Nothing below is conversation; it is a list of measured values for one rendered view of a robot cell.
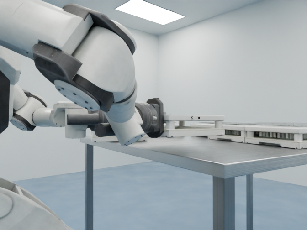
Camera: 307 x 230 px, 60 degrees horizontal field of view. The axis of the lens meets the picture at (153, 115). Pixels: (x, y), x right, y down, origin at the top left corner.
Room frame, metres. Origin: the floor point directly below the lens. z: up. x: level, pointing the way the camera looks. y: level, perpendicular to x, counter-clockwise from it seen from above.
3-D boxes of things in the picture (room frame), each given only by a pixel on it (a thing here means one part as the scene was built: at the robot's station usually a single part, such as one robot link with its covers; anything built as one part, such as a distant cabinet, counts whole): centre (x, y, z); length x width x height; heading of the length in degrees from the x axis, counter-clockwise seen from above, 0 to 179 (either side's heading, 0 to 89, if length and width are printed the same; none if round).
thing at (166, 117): (0.99, -0.09, 0.98); 0.25 x 0.24 x 0.02; 32
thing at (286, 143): (1.07, -0.55, 0.89); 0.24 x 0.24 x 0.02; 27
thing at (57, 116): (0.90, 0.28, 0.99); 0.13 x 0.07 x 0.09; 53
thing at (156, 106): (0.79, 0.02, 0.98); 0.12 x 0.10 x 0.13; 154
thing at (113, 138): (1.30, 0.18, 0.89); 0.24 x 0.24 x 0.02; 15
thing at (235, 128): (1.29, -0.44, 0.94); 0.25 x 0.24 x 0.02; 27
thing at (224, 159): (1.48, -0.50, 0.86); 1.50 x 1.10 x 0.04; 122
